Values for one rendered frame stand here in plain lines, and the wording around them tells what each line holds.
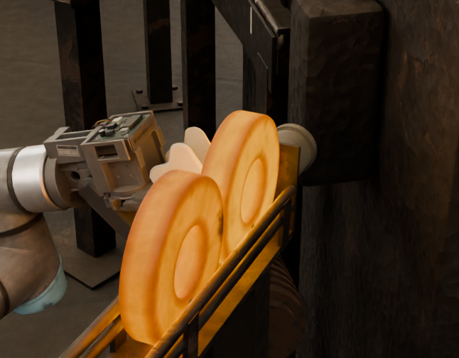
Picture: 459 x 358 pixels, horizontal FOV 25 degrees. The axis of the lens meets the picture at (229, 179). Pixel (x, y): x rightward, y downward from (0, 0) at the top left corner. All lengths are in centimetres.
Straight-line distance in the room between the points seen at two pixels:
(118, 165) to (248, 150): 15
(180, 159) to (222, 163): 7
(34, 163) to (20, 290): 15
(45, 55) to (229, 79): 56
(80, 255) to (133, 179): 111
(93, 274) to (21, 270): 94
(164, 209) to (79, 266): 129
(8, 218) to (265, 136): 32
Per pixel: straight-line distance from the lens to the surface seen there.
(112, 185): 109
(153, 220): 86
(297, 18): 126
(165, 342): 86
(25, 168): 114
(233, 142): 99
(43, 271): 121
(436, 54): 114
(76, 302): 206
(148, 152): 109
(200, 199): 91
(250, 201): 108
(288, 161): 111
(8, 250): 120
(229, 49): 307
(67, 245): 221
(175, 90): 281
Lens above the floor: 126
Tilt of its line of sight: 31 degrees down
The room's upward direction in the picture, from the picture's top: straight up
